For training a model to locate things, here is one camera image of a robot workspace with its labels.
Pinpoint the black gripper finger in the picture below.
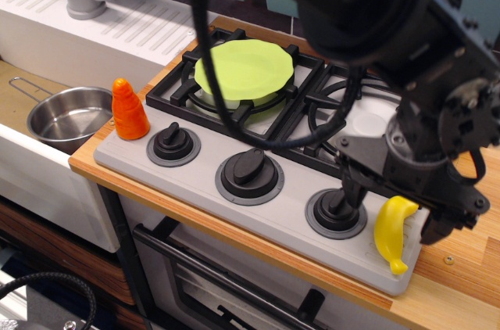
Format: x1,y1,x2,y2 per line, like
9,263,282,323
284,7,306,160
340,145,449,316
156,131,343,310
420,206,479,245
341,166,368,210

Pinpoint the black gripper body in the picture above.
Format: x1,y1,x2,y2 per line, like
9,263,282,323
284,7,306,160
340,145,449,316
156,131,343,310
337,136,490,215

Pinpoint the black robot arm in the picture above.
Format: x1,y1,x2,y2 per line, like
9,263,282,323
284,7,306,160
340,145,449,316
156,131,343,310
295,0,499,245

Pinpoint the yellow toy banana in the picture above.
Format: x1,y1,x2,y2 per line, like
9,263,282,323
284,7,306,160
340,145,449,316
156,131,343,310
373,195,419,275

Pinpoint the right black stove knob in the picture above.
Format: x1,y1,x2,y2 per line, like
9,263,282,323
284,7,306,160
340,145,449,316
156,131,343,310
305,188,368,240

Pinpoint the black stove knob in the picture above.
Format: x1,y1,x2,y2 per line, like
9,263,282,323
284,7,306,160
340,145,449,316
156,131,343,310
146,122,201,167
215,148,284,206
305,188,368,240

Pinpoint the right black burner grate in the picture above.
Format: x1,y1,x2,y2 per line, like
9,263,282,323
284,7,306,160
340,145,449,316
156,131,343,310
277,65,400,178

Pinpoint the black burner grate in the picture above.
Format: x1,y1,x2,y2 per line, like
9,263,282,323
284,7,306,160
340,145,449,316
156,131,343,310
146,28,325,148
277,65,400,178

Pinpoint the middle black stove knob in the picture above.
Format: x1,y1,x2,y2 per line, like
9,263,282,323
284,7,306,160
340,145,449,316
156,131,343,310
215,148,284,206

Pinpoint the grey toy stove top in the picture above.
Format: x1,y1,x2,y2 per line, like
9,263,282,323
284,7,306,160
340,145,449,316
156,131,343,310
92,27,469,297

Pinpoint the left black burner grate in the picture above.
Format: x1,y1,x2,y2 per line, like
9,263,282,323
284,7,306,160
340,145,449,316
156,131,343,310
146,28,325,148

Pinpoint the green plastic plate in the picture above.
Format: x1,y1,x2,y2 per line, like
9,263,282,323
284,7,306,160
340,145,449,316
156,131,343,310
210,39,294,102

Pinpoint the left black stove knob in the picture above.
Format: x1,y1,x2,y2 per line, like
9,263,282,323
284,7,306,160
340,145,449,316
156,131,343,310
146,122,201,167

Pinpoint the toy oven door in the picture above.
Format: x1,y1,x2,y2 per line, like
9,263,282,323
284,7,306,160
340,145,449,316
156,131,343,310
131,215,337,330

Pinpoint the orange toy carrot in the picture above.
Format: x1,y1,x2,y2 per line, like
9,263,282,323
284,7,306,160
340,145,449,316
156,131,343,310
112,78,150,140

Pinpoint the small steel pot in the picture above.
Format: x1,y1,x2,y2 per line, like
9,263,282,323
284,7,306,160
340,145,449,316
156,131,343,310
9,77,113,155

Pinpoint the white toy sink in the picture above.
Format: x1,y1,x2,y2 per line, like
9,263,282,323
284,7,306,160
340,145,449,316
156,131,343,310
1,0,195,253

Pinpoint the black braided cable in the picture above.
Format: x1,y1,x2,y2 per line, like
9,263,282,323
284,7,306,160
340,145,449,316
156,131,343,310
0,0,363,330

